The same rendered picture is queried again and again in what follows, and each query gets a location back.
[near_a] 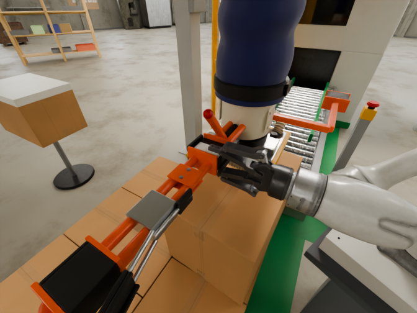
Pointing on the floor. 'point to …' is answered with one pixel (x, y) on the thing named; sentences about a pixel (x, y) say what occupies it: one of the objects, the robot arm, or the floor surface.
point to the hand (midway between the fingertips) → (208, 156)
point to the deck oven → (156, 13)
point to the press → (129, 21)
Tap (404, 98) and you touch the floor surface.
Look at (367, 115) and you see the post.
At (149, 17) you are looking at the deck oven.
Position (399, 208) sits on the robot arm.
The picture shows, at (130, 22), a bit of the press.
